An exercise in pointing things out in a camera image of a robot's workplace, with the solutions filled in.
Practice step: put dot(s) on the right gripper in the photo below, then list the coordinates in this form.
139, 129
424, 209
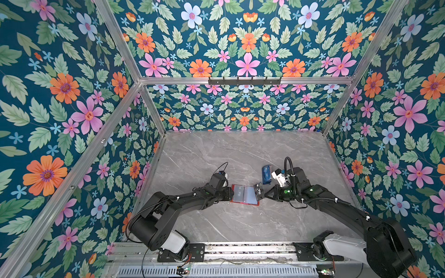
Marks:
276, 196

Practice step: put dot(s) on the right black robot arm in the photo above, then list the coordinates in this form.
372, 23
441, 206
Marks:
383, 244

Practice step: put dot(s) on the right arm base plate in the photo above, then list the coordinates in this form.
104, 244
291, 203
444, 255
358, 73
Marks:
314, 252

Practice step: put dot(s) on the black VIP credit card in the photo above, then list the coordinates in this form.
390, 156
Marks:
239, 193

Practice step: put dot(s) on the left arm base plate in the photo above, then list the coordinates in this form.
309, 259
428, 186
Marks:
191, 252

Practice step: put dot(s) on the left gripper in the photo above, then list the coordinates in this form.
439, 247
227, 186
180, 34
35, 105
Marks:
229, 194

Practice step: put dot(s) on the white vent grille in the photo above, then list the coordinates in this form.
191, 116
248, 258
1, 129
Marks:
218, 271

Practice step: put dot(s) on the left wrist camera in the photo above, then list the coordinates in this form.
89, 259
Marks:
219, 180

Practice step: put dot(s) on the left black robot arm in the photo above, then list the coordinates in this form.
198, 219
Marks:
154, 224

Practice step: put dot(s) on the red leather card holder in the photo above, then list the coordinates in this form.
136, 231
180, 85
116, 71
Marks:
250, 198

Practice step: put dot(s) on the metal hook rail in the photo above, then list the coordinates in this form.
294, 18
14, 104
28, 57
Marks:
255, 81

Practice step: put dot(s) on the aluminium front rail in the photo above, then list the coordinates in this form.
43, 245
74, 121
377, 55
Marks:
281, 252

